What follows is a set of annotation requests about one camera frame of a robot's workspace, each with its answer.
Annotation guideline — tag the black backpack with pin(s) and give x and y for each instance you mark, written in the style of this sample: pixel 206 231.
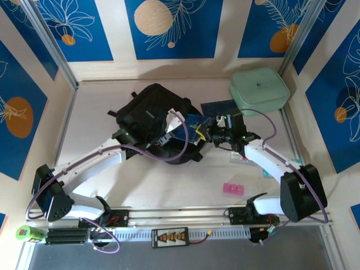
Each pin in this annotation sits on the black backpack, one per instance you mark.
pixel 152 95

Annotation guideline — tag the pink plastic box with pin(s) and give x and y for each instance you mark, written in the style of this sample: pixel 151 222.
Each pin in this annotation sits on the pink plastic box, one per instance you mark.
pixel 233 189

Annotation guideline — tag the green cylindrical canister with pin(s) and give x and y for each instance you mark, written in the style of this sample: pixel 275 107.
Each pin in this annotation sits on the green cylindrical canister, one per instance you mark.
pixel 31 233

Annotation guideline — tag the blue leaf print wall panel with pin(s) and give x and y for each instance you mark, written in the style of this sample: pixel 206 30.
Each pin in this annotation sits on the blue leaf print wall panel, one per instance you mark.
pixel 323 126
pixel 319 28
pixel 84 42
pixel 17 84
pixel 33 36
pixel 253 28
pixel 197 42

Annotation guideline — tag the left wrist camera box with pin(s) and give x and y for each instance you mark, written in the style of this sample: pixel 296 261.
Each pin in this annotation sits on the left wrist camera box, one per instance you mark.
pixel 173 122

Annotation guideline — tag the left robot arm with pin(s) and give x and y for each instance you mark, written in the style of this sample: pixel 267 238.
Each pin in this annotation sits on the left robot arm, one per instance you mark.
pixel 90 166

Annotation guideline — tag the clear plastic compass set box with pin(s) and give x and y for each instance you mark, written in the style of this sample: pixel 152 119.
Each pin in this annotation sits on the clear plastic compass set box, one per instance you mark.
pixel 239 160

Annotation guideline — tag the black ribbed box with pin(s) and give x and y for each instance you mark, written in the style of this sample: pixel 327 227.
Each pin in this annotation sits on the black ribbed box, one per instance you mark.
pixel 66 236

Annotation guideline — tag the aluminium frame post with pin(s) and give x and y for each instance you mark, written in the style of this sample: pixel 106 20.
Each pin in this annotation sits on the aluminium frame post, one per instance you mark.
pixel 305 31
pixel 52 42

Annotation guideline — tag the navy notebook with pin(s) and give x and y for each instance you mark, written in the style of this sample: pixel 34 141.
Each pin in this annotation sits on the navy notebook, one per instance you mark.
pixel 216 107

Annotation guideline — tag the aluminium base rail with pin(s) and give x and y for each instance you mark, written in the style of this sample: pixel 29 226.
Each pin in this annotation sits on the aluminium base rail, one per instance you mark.
pixel 182 213

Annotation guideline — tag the black charging board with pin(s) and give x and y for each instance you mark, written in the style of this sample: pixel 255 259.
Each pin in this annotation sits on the black charging board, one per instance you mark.
pixel 170 237

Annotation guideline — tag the small teal eraser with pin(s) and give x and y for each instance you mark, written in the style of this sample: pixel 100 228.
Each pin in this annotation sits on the small teal eraser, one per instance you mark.
pixel 266 173

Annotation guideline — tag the mint green pencil case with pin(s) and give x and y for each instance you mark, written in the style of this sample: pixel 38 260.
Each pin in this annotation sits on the mint green pencil case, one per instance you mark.
pixel 258 90

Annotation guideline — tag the blue packet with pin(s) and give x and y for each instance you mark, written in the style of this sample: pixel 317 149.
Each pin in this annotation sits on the blue packet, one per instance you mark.
pixel 193 136

